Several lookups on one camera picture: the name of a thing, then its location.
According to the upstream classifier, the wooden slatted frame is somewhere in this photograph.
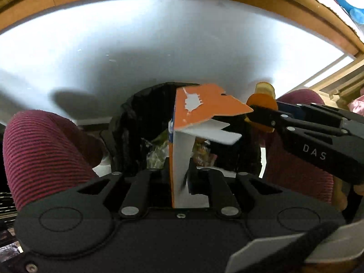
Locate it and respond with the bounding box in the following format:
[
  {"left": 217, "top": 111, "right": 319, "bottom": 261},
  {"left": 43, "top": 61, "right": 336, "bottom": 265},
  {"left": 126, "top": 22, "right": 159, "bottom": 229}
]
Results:
[{"left": 308, "top": 57, "right": 364, "bottom": 109}]

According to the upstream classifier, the nut snack packet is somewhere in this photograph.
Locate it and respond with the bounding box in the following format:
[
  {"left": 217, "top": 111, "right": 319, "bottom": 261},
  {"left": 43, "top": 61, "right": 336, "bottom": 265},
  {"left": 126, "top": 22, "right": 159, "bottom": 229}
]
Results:
[{"left": 193, "top": 139, "right": 218, "bottom": 167}]

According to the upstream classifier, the person's right leg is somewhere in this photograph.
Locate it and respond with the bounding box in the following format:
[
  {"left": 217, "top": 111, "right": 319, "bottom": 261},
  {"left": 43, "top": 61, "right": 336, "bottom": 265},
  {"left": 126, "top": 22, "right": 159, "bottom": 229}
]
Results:
[{"left": 262, "top": 89, "right": 334, "bottom": 205}]

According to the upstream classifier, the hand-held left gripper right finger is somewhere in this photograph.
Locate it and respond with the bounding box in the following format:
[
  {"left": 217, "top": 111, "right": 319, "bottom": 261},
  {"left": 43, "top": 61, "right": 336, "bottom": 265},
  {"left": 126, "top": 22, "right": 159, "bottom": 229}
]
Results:
[{"left": 186, "top": 166, "right": 285, "bottom": 219}]

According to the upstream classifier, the orange cardboard box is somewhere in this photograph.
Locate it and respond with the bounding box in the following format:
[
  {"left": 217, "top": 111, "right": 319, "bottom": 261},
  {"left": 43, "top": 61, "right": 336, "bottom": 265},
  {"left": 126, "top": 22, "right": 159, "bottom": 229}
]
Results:
[{"left": 168, "top": 84, "right": 254, "bottom": 209}]

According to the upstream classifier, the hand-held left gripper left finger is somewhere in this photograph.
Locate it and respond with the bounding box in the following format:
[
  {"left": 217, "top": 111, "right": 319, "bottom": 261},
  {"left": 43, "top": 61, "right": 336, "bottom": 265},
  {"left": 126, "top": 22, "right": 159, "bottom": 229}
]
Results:
[{"left": 77, "top": 168, "right": 172, "bottom": 219}]

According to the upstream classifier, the black bagged trash bin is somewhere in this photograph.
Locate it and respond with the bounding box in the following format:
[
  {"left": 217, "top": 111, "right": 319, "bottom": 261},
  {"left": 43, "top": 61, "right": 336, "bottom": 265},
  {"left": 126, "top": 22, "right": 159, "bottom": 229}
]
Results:
[{"left": 101, "top": 82, "right": 266, "bottom": 177}]

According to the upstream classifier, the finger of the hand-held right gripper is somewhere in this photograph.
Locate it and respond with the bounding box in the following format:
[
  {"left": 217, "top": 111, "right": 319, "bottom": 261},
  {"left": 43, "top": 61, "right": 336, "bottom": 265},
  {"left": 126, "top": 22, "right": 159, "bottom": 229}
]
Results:
[
  {"left": 250, "top": 106, "right": 350, "bottom": 137},
  {"left": 277, "top": 101, "right": 351, "bottom": 120}
]

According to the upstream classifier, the person's right hand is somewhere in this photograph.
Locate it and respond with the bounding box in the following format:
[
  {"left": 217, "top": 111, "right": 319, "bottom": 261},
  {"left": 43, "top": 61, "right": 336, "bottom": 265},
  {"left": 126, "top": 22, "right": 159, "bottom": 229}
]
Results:
[{"left": 333, "top": 175, "right": 357, "bottom": 219}]

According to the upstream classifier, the orange macaron snack packet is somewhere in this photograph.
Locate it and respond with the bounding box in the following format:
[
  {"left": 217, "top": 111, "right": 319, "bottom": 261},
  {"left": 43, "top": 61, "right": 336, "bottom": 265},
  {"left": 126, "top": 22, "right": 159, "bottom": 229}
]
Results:
[{"left": 245, "top": 82, "right": 278, "bottom": 134}]

